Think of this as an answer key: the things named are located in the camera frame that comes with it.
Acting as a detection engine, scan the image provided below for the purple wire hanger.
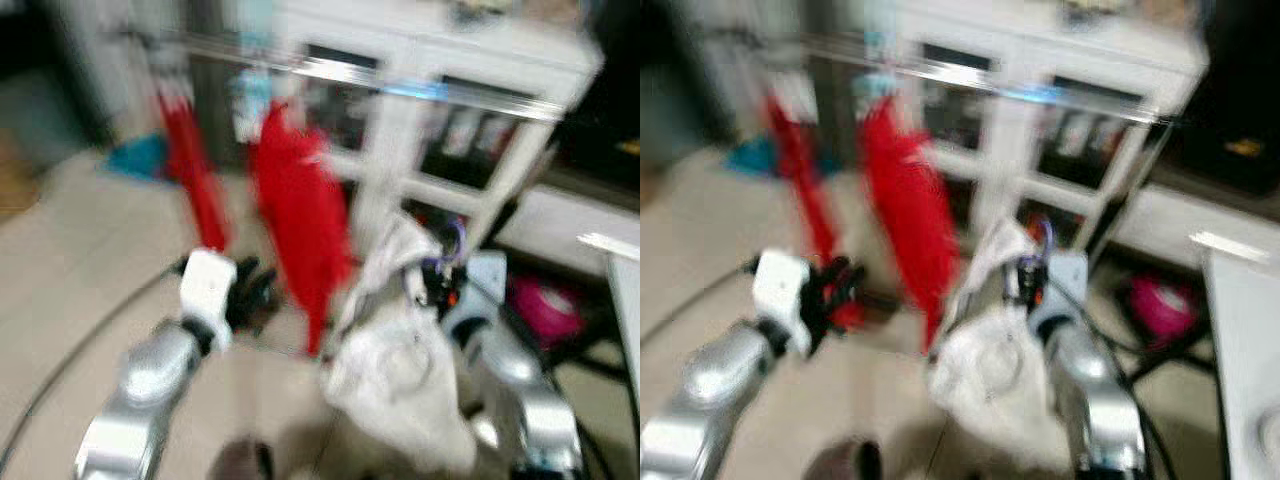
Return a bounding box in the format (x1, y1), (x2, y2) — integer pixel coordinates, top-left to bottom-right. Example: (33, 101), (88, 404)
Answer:
(1020, 215), (1056, 263)
(420, 218), (469, 271)

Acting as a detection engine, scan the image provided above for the plain white garment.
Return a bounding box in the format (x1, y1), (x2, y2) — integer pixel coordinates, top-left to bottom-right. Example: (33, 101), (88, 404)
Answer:
(925, 215), (1076, 473)
(322, 212), (479, 473)

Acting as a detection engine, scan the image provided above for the pale blue plastic hanger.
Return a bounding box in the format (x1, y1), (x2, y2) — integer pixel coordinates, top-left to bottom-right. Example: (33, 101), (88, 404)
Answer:
(853, 68), (901, 106)
(230, 68), (291, 143)

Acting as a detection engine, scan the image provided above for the wide red garment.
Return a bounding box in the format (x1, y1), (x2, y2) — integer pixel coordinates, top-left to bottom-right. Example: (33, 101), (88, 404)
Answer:
(248, 100), (356, 358)
(858, 97), (961, 353)

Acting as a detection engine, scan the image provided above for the magenta round object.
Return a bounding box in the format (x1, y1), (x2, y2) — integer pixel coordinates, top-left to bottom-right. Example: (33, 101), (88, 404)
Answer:
(508, 275), (586, 348)
(1128, 275), (1196, 346)

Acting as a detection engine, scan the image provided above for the narrow red garment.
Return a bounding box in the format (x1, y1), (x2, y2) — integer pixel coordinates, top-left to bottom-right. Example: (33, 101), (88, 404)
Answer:
(765, 88), (841, 266)
(158, 88), (233, 253)

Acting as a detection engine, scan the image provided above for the white low cabinet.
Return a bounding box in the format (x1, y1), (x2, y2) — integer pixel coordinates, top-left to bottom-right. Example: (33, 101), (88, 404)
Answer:
(1115, 183), (1280, 271)
(500, 185), (641, 276)

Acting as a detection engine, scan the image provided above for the teal object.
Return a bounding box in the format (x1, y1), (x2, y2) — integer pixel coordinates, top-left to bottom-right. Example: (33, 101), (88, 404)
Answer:
(103, 133), (171, 183)
(725, 135), (781, 176)

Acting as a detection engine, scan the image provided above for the dark robot foot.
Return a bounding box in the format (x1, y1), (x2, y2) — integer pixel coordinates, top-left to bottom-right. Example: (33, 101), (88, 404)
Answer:
(208, 438), (273, 480)
(803, 438), (883, 480)

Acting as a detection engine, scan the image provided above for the white glass-door cabinet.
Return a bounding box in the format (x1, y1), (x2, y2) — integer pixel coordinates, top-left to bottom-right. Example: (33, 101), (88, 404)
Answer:
(275, 0), (606, 256)
(890, 0), (1211, 251)

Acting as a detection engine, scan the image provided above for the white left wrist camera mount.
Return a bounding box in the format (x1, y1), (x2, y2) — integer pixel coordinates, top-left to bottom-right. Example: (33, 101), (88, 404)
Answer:
(752, 250), (813, 358)
(180, 250), (238, 351)

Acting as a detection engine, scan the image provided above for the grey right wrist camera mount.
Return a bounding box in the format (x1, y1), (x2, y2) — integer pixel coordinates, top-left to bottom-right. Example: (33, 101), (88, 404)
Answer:
(1040, 250), (1089, 331)
(465, 250), (509, 336)

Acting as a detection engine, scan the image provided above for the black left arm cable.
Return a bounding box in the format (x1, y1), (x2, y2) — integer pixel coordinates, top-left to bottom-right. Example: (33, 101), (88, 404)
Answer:
(0, 258), (191, 476)
(640, 258), (758, 349)

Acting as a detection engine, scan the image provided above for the metal clothes rail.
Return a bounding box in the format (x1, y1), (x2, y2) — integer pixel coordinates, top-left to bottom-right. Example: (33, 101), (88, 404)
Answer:
(130, 28), (566, 123)
(740, 28), (1176, 126)

